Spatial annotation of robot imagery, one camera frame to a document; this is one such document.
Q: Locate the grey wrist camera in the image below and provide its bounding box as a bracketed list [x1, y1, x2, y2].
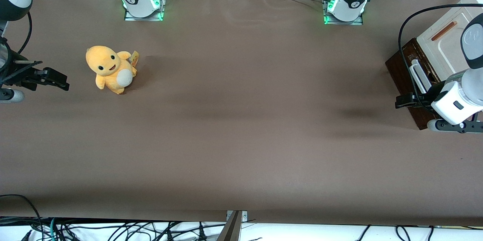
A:
[427, 118, 483, 134]
[0, 89, 25, 103]

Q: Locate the dark wooden drawer cabinet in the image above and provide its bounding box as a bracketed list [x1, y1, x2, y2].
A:
[385, 37, 453, 131]

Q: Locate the large table cover sheet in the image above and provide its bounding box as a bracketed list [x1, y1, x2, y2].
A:
[0, 0, 483, 227]

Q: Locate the yellow plush toy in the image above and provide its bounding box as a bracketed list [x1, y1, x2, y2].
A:
[85, 45, 140, 95]

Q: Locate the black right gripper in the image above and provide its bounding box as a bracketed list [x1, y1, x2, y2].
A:
[0, 61, 70, 91]

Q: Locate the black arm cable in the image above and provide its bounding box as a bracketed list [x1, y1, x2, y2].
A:
[398, 3, 483, 115]
[17, 11, 33, 55]

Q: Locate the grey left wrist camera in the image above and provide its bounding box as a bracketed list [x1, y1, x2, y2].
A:
[427, 118, 483, 134]

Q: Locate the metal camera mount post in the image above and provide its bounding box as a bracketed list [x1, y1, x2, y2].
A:
[217, 210, 248, 241]

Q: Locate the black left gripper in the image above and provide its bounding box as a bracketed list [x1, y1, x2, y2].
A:
[395, 81, 450, 109]

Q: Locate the white drawer handle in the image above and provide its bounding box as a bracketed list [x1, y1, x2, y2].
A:
[409, 59, 433, 94]

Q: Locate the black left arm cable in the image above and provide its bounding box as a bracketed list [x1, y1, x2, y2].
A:
[398, 3, 483, 115]

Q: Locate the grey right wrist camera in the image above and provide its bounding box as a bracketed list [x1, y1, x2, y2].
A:
[0, 89, 25, 103]

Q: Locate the orange bar on plastic box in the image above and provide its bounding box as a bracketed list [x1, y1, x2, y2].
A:
[431, 21, 458, 41]

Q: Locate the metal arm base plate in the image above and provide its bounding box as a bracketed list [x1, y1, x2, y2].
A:
[323, 0, 364, 26]
[124, 0, 165, 21]

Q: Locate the wooden drawer with white handle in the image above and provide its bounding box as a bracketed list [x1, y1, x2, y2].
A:
[401, 38, 443, 96]

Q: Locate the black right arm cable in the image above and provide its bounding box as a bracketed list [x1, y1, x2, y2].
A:
[17, 11, 33, 55]

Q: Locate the looped black floor cable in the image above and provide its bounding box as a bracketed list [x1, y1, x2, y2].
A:
[0, 194, 43, 241]

